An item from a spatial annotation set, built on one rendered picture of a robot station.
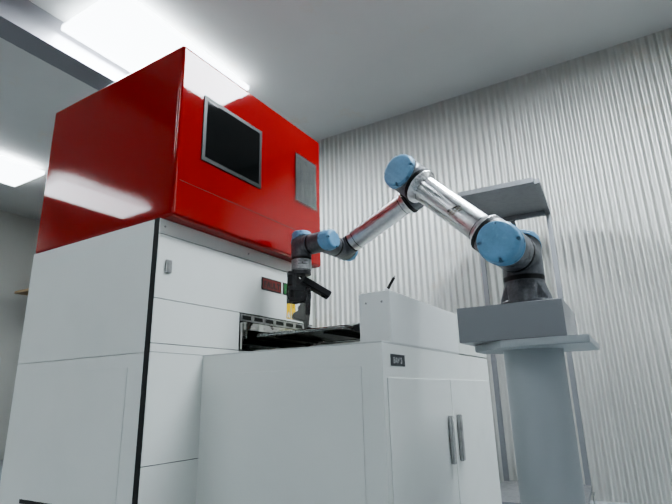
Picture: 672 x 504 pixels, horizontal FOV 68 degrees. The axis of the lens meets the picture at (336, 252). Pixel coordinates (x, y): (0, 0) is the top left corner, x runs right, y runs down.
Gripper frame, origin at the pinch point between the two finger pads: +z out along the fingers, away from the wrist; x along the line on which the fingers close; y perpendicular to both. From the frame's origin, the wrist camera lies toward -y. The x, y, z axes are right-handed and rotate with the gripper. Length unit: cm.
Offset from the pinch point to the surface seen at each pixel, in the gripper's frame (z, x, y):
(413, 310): 0.9, 41.3, -24.6
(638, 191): -106, -88, -247
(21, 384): 18, -18, 96
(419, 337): 8.5, 39.0, -26.8
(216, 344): 7.5, 9.3, 31.5
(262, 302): -9.5, -6.9, 15.7
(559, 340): 12, 68, -52
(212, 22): -223, -118, 45
